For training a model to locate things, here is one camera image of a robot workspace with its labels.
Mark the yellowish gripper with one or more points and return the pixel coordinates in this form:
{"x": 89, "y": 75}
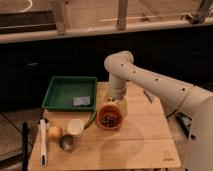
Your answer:
{"x": 121, "y": 104}

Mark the small metal cup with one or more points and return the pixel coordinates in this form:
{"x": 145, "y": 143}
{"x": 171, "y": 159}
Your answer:
{"x": 66, "y": 143}

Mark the black green device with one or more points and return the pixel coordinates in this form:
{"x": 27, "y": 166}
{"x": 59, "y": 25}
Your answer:
{"x": 185, "y": 123}

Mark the yellow onion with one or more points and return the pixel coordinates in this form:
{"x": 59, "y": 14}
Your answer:
{"x": 54, "y": 132}

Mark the black rod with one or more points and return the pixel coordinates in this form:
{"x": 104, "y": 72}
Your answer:
{"x": 25, "y": 147}

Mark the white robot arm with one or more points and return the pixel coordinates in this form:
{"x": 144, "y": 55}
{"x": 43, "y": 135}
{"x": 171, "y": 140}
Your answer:
{"x": 192, "y": 100}

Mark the small white cup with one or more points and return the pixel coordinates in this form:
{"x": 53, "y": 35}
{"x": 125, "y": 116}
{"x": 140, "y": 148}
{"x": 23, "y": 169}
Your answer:
{"x": 75, "y": 127}

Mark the grey sponge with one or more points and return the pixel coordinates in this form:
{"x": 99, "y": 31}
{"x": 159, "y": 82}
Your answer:
{"x": 81, "y": 101}

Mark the green plastic tray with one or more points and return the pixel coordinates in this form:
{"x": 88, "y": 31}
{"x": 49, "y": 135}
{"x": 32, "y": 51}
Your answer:
{"x": 63, "y": 90}

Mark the red bowl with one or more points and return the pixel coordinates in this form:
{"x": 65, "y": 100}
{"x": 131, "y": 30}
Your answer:
{"x": 109, "y": 110}

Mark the green chili pepper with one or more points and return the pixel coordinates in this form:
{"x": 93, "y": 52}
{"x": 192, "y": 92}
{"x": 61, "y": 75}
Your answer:
{"x": 91, "y": 120}

